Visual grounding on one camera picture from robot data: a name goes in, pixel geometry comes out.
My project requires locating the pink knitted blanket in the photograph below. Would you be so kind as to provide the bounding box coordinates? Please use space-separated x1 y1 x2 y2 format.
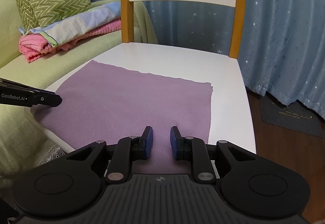
19 19 122 63

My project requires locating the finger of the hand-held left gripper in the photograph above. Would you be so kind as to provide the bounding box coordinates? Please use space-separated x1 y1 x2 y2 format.
32 90 63 108
0 77 57 95

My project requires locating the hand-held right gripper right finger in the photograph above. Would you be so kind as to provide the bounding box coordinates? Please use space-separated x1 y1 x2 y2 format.
170 126 255 184

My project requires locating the green zigzag pillow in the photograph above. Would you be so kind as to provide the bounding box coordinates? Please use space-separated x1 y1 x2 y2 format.
13 0 92 30

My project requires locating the green covered sofa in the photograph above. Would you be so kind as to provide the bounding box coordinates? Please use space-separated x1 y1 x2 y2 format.
0 0 161 190

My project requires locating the pastel patchwork quilt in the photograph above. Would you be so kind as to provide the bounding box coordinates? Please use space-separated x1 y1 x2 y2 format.
19 0 122 48

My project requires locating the dark floor mat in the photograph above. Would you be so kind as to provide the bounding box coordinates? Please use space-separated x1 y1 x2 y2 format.
259 92 325 138

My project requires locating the white wooden-framed chair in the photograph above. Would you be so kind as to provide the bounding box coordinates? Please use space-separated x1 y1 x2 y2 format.
30 0 257 179

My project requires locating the purple garment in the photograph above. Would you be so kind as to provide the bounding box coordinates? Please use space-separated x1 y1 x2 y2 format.
32 60 213 175

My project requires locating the blue star curtain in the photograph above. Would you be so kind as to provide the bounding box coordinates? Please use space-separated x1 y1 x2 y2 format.
63 0 325 121

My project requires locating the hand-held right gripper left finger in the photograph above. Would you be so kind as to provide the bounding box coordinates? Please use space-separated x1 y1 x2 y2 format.
68 126 154 184

